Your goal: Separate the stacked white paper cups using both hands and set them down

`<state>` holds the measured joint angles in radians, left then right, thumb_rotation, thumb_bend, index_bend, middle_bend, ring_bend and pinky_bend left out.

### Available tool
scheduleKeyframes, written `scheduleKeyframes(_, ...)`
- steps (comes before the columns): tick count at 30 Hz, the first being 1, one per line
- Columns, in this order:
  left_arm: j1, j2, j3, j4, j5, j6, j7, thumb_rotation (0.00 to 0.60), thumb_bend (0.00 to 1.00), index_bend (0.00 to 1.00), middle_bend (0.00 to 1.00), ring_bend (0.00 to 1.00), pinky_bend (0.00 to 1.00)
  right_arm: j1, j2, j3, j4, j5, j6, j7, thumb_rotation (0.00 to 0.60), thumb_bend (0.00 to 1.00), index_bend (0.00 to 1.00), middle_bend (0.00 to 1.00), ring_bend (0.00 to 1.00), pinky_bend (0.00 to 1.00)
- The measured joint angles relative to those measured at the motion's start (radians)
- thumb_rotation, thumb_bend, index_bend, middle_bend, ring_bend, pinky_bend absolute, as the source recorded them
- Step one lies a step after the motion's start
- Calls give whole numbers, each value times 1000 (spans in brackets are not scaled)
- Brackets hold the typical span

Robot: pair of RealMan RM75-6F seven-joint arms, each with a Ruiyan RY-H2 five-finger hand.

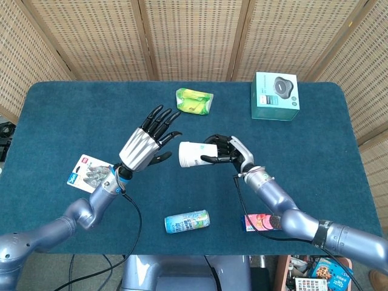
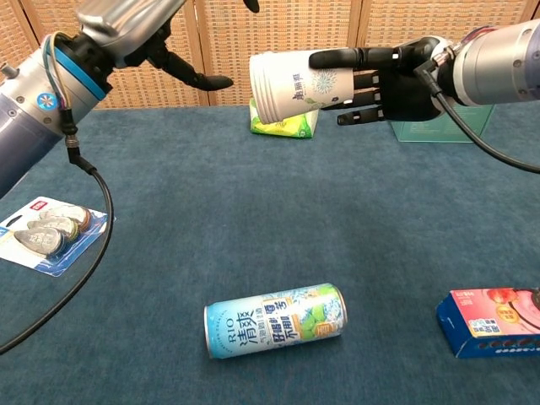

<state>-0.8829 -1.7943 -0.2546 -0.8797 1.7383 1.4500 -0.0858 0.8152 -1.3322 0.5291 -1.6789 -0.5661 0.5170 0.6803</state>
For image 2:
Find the blue pink cookie box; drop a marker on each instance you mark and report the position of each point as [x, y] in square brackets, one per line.
[485, 320]

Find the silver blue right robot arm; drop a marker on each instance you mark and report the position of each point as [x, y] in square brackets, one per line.
[498, 67]

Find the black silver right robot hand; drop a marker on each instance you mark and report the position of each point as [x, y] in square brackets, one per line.
[409, 93]

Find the green yellow tissue pack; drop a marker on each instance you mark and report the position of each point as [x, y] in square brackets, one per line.
[291, 128]

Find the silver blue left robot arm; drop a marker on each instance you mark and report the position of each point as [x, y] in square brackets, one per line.
[25, 126]

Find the light blue drink can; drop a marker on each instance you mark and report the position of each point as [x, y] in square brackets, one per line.
[274, 320]

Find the stack of white paper cups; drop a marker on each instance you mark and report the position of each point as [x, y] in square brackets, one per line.
[295, 84]

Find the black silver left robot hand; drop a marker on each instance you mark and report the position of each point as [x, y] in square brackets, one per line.
[126, 29]

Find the woven rattan folding screen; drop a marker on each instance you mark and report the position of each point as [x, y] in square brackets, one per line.
[287, 25]

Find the tape rolls blister pack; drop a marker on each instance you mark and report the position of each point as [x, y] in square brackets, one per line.
[50, 236]

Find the teal product box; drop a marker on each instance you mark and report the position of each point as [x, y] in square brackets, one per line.
[422, 131]

